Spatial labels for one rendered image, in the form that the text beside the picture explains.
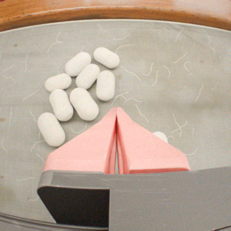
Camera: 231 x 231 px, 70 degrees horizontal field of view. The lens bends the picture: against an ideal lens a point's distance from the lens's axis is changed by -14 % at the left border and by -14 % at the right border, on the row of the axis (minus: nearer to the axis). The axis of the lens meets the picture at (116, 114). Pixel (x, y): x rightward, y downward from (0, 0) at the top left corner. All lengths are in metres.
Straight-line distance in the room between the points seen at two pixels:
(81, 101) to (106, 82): 0.03
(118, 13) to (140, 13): 0.03
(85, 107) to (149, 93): 0.07
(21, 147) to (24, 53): 0.13
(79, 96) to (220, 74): 0.18
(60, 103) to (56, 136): 0.03
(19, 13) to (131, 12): 0.16
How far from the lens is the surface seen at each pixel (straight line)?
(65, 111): 0.19
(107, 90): 0.19
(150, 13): 0.27
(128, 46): 0.24
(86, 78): 0.20
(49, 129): 0.19
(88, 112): 0.19
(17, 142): 0.23
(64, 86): 0.21
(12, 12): 0.31
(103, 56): 0.21
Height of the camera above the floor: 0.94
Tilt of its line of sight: 75 degrees down
